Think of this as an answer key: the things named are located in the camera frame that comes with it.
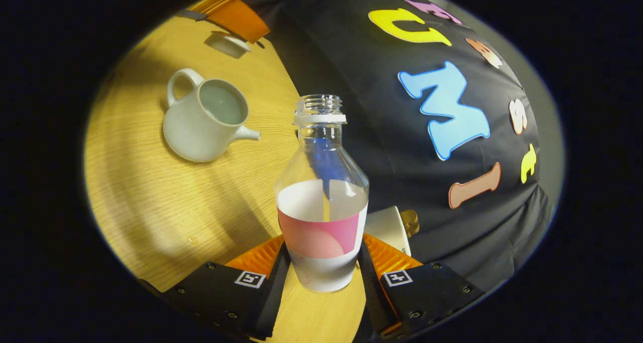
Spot white ceramic teacup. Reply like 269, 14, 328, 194
162, 68, 261, 163

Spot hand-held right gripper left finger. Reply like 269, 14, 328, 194
138, 235, 292, 341

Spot black backdrop cloth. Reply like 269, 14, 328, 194
236, 0, 556, 293

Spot white container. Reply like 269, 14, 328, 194
364, 206, 412, 257

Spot white teacup lid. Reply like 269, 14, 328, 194
204, 30, 252, 59

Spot golden brown object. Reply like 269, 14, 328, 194
400, 209, 420, 238

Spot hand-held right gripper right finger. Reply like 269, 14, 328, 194
358, 233, 485, 339

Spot clear water bottle pink label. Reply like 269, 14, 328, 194
274, 94, 370, 293

